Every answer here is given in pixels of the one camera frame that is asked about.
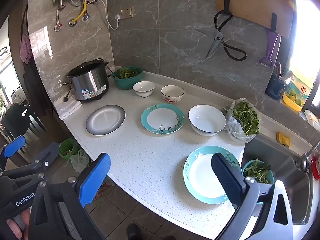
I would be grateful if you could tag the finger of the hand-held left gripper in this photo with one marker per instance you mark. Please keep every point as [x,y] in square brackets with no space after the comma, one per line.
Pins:
[13,146]
[47,153]

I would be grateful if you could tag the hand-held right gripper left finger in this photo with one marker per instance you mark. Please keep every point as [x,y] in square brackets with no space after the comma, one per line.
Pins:
[95,180]

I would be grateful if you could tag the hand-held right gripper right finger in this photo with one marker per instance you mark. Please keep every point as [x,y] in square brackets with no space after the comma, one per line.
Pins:
[227,180]

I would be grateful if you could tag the teal floral plate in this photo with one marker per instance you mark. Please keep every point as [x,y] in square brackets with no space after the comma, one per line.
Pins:
[162,118]
[200,175]

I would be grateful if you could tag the grey plate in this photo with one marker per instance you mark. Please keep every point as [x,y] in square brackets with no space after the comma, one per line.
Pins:
[105,120]

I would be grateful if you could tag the large white bowl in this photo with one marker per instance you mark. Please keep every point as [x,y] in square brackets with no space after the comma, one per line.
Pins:
[206,118]

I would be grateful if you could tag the red floral bowl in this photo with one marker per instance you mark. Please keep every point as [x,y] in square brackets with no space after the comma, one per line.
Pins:
[172,92]

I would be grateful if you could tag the small white bowl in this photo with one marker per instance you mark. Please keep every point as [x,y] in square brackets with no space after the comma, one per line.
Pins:
[143,87]

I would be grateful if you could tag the person's left hand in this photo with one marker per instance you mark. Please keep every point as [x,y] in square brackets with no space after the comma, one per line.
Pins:
[16,226]

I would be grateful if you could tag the green bag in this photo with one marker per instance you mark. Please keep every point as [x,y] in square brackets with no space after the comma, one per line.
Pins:
[66,148]

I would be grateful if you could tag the teal plastic basin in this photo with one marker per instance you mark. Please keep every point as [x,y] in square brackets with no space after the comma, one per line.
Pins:
[246,166]

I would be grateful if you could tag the translucent plastic bag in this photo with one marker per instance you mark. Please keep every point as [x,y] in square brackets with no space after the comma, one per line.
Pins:
[80,161]

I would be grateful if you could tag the dark green chair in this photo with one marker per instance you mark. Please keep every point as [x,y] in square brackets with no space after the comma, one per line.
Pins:
[17,120]

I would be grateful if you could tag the leafy greens in teal basin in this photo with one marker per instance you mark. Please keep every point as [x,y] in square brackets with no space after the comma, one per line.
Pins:
[257,171]

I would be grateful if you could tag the folded white towel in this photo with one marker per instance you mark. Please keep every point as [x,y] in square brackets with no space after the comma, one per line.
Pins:
[67,108]

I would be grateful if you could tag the clear plastic bag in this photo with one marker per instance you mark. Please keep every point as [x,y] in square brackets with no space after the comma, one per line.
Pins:
[233,128]

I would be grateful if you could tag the black spoon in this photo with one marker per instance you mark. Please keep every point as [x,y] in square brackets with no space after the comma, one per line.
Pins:
[66,98]

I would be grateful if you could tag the steel sink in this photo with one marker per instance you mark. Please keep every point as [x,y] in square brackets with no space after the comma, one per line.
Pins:
[287,180]

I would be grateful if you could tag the black shoe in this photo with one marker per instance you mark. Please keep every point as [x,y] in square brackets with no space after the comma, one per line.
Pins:
[133,231]

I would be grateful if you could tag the bunch of leafy greens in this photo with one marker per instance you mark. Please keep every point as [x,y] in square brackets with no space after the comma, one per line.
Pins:
[247,117]

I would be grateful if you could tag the yellow sponge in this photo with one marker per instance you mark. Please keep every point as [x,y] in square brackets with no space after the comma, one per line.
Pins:
[284,139]

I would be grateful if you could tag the steel faucet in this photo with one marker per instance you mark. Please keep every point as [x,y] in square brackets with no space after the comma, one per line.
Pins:
[303,162]

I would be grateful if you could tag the steel slow cooker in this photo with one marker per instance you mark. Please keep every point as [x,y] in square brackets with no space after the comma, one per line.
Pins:
[90,85]

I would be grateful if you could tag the yellow bowl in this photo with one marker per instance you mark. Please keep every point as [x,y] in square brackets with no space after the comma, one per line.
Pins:
[291,105]

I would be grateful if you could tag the pink hanging cloth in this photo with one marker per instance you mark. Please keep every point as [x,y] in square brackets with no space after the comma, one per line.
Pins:
[25,47]

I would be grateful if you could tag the green plastic basin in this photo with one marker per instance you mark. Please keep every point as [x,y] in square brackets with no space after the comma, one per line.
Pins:
[125,83]

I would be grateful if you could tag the dark blue utensil holder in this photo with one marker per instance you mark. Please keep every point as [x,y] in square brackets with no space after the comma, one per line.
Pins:
[275,88]

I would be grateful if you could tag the white packet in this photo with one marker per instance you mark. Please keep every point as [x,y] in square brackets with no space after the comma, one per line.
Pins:
[312,118]

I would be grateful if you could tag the leafy greens in green basin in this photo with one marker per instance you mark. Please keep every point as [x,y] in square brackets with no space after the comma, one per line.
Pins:
[127,72]

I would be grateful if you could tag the purple peeler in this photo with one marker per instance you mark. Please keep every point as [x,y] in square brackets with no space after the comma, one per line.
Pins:
[271,45]

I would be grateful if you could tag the wooden cutting board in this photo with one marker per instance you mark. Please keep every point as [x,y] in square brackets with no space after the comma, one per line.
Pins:
[250,0]

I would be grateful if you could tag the beige wall outlet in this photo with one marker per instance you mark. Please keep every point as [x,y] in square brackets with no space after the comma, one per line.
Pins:
[127,12]

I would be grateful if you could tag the black wall hook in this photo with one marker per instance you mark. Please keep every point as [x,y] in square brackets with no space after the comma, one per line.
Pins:
[274,21]
[227,3]

